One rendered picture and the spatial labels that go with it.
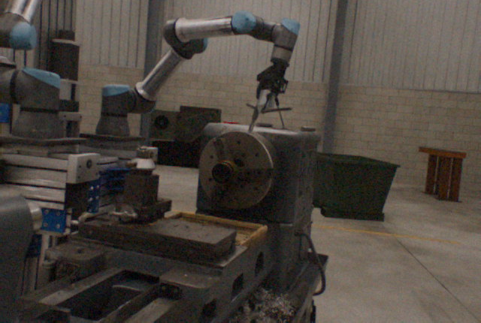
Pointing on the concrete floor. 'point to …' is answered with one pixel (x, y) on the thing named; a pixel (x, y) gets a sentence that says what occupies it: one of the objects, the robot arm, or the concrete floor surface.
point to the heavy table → (443, 173)
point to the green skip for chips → (352, 186)
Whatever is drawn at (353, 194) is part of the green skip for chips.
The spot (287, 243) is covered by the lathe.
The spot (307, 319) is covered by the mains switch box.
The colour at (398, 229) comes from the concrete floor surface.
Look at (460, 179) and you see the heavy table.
